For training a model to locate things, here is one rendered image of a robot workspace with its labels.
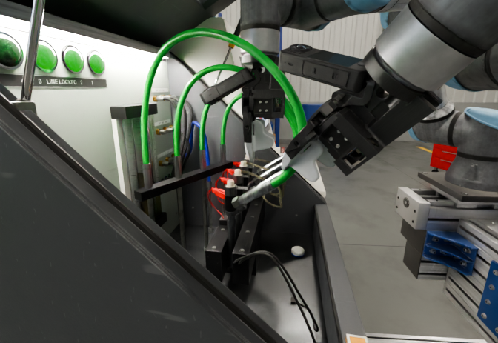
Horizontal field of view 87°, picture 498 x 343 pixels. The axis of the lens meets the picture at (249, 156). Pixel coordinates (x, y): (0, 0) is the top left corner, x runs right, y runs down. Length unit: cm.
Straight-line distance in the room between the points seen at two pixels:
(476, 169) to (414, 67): 77
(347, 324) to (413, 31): 44
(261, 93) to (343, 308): 41
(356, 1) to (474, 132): 64
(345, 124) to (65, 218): 29
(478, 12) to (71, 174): 35
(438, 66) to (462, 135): 76
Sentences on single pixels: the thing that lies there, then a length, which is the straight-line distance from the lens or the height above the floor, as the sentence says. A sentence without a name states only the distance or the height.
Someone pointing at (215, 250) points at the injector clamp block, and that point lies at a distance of 62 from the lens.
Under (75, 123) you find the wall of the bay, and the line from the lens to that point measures 60.
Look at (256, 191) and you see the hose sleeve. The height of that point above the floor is 116.
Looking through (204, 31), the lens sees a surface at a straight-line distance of 49.
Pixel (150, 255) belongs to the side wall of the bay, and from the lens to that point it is 27.
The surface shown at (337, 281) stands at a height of 95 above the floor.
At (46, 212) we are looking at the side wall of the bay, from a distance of 31.
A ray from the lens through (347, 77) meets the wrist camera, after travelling 31.
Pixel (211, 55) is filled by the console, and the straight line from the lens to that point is 93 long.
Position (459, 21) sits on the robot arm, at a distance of 26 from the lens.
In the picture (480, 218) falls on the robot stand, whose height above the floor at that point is 95.
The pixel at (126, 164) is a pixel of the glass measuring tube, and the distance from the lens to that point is 71.
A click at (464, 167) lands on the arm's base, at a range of 103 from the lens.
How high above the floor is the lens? 133
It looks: 15 degrees down
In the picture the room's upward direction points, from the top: straight up
